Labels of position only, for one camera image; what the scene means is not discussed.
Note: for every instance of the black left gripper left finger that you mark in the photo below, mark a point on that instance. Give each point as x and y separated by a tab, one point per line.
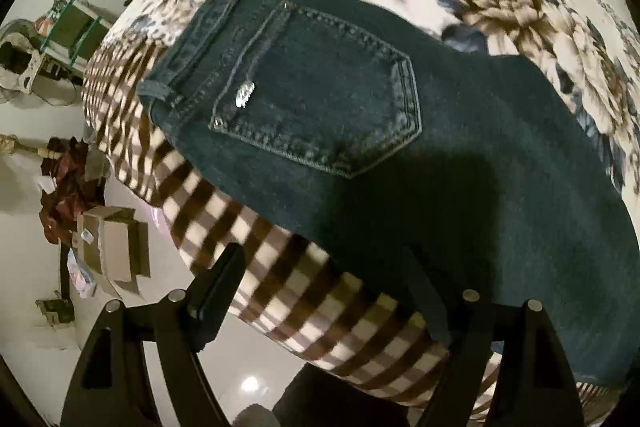
111	384

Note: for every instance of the floral fleece bed blanket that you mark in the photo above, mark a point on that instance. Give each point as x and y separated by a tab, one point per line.
293	291

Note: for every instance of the brown cardboard box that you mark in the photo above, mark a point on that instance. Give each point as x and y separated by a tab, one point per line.
115	247

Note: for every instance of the green wire rack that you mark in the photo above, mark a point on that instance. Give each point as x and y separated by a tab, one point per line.
72	30

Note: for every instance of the dark red cloth pile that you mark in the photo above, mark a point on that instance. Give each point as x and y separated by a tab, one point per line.
73	193

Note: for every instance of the dark blue denim jeans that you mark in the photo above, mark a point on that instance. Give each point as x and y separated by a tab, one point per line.
417	167

